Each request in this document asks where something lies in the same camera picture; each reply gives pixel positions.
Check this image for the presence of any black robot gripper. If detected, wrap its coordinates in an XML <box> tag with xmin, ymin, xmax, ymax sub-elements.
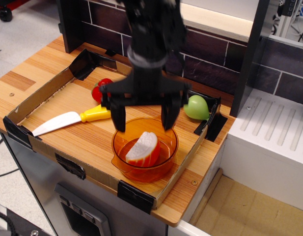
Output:
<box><xmin>100</xmin><ymin>66</ymin><xmax>191</xmax><ymax>132</ymax></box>

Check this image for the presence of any orange salmon sushi toy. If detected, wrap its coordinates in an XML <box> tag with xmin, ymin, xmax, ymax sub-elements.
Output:
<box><xmin>125</xmin><ymin>131</ymin><xmax>160</xmax><ymax>167</ymax></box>

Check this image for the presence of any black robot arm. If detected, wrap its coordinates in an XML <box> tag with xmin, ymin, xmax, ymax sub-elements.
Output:
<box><xmin>100</xmin><ymin>0</ymin><xmax>191</xmax><ymax>132</ymax></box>

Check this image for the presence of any orange transparent plastic pot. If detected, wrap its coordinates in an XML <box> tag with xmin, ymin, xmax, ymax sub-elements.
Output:
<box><xmin>111</xmin><ymin>117</ymin><xmax>179</xmax><ymax>182</ymax></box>

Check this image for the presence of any cardboard fence with black tape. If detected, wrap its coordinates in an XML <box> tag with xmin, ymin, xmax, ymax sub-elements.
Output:
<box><xmin>0</xmin><ymin>48</ymin><xmax>234</xmax><ymax>222</ymax></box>

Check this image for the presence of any red toy bell pepper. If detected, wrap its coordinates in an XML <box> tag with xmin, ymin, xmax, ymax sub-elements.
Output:
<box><xmin>91</xmin><ymin>78</ymin><xmax>113</xmax><ymax>104</ymax></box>

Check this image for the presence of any green toy pear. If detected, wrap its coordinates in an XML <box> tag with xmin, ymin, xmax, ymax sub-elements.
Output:
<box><xmin>183</xmin><ymin>95</ymin><xmax>210</xmax><ymax>120</ymax></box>

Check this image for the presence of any dark grey right upright panel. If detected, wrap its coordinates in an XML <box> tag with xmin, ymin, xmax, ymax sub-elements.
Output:
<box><xmin>230</xmin><ymin>0</ymin><xmax>277</xmax><ymax>117</ymax></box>

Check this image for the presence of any grey toy oven front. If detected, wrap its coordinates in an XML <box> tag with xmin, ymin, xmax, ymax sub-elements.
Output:
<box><xmin>55</xmin><ymin>184</ymin><xmax>111</xmax><ymax>236</ymax></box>

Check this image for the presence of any white toy sink drainboard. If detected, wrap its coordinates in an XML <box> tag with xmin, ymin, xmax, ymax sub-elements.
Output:
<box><xmin>220</xmin><ymin>89</ymin><xmax>303</xmax><ymax>210</ymax></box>

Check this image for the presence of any black caster wheel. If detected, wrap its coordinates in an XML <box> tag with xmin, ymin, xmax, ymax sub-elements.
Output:
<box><xmin>0</xmin><ymin>6</ymin><xmax>12</xmax><ymax>22</ymax></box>

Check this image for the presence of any yellow handled white toy knife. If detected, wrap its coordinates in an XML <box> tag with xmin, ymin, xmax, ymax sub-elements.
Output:
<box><xmin>32</xmin><ymin>105</ymin><xmax>111</xmax><ymax>137</ymax></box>

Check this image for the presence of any dark grey vertical post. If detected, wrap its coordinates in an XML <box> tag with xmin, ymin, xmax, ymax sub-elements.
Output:
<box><xmin>56</xmin><ymin>0</ymin><xmax>90</xmax><ymax>53</ymax></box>

